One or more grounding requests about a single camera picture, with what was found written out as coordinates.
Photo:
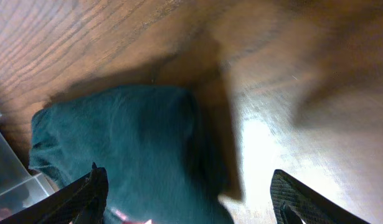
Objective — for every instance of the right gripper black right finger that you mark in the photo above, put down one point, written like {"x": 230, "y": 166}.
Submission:
{"x": 295, "y": 202}

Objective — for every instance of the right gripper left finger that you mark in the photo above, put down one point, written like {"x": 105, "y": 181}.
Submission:
{"x": 83, "y": 201}

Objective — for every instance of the pink garment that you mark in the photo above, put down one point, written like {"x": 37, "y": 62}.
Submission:
{"x": 125, "y": 219}

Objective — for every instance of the clear plastic storage container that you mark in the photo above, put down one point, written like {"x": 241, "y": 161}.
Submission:
{"x": 18, "y": 188}

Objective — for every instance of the dark navy garment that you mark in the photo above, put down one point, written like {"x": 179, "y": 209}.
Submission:
{"x": 160, "y": 162}

